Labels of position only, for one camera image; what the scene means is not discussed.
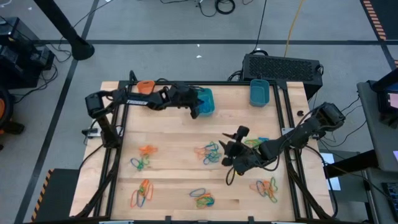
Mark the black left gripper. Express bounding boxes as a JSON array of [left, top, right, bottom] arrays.
[[165, 82, 202, 120]]

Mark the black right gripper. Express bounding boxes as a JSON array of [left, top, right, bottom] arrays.
[[218, 125, 266, 176]]

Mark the light teal plastic basket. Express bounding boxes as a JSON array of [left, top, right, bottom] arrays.
[[197, 88, 216, 118]]

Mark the orange plastic basket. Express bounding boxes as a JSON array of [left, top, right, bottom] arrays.
[[136, 80, 155, 95]]

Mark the dark teal plastic basket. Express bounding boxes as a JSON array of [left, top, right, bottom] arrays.
[[249, 78, 271, 108]]

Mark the black perforated computer case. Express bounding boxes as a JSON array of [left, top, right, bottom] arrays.
[[241, 53, 324, 101]]

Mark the small black white device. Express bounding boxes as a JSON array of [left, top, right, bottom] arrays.
[[81, 128, 101, 138]]

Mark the black desk beam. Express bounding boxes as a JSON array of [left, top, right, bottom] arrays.
[[323, 149, 379, 179]]

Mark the black stand pole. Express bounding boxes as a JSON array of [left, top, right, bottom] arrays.
[[32, 0, 96, 62]]

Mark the dark grey desk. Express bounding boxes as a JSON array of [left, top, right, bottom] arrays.
[[363, 167, 398, 224]]

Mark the black yellow-striped floor mat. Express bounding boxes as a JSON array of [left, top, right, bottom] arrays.
[[30, 167, 81, 223]]

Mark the dark laptop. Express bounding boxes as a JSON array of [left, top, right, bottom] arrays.
[[371, 67, 398, 129]]

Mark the black equipment cart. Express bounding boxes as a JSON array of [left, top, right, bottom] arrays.
[[0, 16, 56, 90]]

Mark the black keyboard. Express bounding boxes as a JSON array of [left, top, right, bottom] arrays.
[[381, 182, 398, 214]]

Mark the orange black machine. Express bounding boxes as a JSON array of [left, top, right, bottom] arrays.
[[0, 86, 26, 152]]

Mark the black orange-striped floor mat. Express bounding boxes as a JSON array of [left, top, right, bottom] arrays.
[[359, 0, 398, 42]]

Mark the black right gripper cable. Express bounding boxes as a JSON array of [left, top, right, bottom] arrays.
[[226, 166, 239, 187]]

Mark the coiled black cable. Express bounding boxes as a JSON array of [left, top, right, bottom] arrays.
[[197, 0, 236, 18]]

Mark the thin black cable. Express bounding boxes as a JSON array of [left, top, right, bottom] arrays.
[[250, 0, 269, 56]]

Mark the yellow cable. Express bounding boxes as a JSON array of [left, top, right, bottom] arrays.
[[284, 0, 305, 58]]

